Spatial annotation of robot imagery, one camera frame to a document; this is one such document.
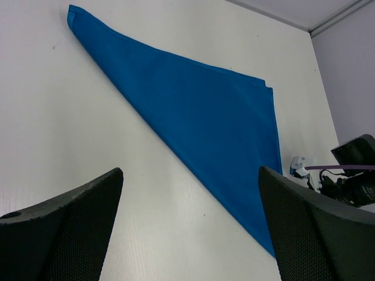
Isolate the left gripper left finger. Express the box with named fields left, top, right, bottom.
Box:
left=1, top=168, right=123, bottom=280

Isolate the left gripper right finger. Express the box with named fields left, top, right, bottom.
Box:
left=258, top=166, right=374, bottom=280

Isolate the blue cloth napkin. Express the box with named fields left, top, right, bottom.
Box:
left=67, top=5, right=282, bottom=253

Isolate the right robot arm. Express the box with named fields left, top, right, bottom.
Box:
left=319, top=134, right=374, bottom=207

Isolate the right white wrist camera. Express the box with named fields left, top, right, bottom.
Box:
left=289, top=156, right=319, bottom=191

